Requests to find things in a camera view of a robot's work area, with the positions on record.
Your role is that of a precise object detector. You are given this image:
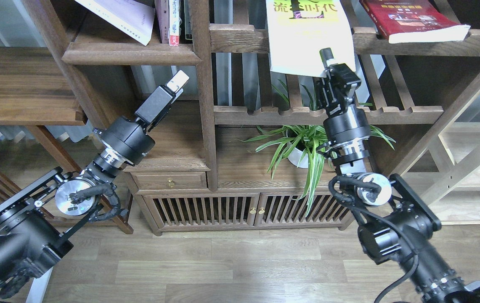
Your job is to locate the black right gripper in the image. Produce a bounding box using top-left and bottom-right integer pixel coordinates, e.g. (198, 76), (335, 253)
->
(317, 48), (371, 152)

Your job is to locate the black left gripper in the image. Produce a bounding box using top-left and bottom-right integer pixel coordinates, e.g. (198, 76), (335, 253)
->
(95, 70), (190, 166)

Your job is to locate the yellow green cover book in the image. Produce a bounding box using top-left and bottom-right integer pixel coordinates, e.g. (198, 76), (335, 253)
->
(265, 0), (356, 77)

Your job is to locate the white lavender cover book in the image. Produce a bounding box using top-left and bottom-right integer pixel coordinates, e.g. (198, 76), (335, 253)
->
(76, 0), (156, 46)

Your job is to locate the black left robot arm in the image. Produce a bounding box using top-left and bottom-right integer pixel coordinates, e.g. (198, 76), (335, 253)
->
(0, 70), (188, 299)

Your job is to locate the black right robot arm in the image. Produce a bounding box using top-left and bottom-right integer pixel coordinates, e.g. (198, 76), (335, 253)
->
(317, 48), (480, 303)

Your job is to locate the dark wooden bookshelf cabinet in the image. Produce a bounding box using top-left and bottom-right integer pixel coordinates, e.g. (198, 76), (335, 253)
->
(19, 0), (480, 236)

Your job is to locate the red white spine book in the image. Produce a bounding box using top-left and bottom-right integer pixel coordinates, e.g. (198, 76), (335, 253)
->
(167, 0), (181, 47)

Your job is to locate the dark upright book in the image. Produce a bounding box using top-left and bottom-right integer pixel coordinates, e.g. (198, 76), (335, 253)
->
(180, 0), (193, 41)

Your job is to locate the red cover book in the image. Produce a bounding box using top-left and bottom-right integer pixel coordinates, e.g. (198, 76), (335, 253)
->
(360, 0), (471, 44)

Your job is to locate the green spider plant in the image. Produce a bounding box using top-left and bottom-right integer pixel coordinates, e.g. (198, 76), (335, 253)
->
(240, 78), (395, 216)

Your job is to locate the white plant pot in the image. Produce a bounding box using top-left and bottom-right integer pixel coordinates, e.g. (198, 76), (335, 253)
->
(287, 146), (331, 169)

